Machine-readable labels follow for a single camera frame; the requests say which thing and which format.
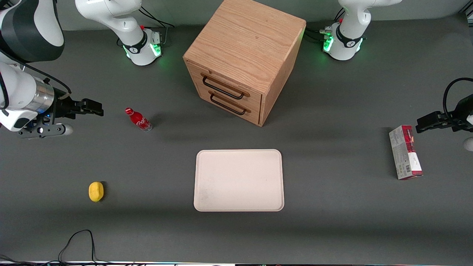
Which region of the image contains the black base cable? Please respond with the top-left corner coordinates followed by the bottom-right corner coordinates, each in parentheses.
top-left (306, 27), bottom-right (331, 44)
top-left (139, 5), bottom-right (175, 29)

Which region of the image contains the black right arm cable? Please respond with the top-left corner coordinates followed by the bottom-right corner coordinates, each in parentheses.
top-left (0, 50), bottom-right (72, 100)

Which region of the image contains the black right base cable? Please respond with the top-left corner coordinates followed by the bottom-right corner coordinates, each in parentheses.
top-left (139, 5), bottom-right (175, 29)

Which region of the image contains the yellow lemon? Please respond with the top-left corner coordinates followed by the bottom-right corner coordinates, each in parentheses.
top-left (89, 181), bottom-right (105, 202)

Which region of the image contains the black metal drawer handle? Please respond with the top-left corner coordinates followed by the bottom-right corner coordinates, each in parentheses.
top-left (209, 91), bottom-right (252, 116)
top-left (201, 73), bottom-right (251, 100)

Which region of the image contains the red coke bottle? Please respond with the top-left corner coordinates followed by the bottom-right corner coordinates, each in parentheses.
top-left (125, 107), bottom-right (153, 132)

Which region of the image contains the red grey carton box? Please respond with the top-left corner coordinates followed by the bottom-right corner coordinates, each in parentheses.
top-left (389, 125), bottom-right (423, 181)

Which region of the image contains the wooden drawer cabinet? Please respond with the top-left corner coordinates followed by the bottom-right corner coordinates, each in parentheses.
top-left (183, 0), bottom-right (307, 127)

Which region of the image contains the cream plastic tray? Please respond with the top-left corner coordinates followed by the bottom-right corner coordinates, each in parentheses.
top-left (194, 149), bottom-right (285, 212)

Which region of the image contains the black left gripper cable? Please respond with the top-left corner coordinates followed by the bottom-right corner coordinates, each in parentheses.
top-left (442, 77), bottom-right (473, 119)

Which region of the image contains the wooden drawer front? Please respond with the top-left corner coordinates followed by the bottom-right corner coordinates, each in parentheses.
top-left (187, 62), bottom-right (263, 108)
top-left (198, 86), bottom-right (261, 125)

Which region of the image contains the metal frame rail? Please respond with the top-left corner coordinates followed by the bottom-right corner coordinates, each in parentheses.
top-left (459, 7), bottom-right (473, 26)

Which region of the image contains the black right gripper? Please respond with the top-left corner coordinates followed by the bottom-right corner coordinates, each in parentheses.
top-left (54, 97), bottom-right (104, 120)

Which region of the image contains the black looped table cable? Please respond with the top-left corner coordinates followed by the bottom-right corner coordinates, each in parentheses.
top-left (57, 229), bottom-right (111, 265)

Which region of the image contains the black left base cable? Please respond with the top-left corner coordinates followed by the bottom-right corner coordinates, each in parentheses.
top-left (306, 27), bottom-right (331, 44)

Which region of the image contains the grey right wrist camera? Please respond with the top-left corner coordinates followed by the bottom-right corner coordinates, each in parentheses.
top-left (18, 123), bottom-right (74, 139)

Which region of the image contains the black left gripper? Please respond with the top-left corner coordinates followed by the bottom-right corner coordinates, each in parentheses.
top-left (416, 94), bottom-right (473, 134)

